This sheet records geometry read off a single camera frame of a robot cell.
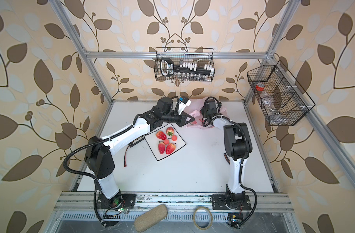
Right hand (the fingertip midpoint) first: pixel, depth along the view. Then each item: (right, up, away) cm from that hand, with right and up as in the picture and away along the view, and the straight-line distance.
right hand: (202, 109), depth 103 cm
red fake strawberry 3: (-29, -18, -7) cm, 35 cm away
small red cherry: (-20, -19, -8) cm, 29 cm away
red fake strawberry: (-28, -24, -14) cm, 39 cm away
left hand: (-8, -6, -29) cm, 30 cm away
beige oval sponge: (-29, -53, -35) cm, 70 cm away
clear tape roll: (-4, -55, -32) cm, 64 cm away
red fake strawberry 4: (-23, -15, -7) cm, 28 cm away
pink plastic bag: (-8, -2, -28) cm, 29 cm away
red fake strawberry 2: (-22, -25, -14) cm, 36 cm away
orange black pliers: (+13, -32, -15) cm, 37 cm away
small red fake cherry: (-25, -22, -10) cm, 35 cm away
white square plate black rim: (-34, -22, -7) cm, 41 cm away
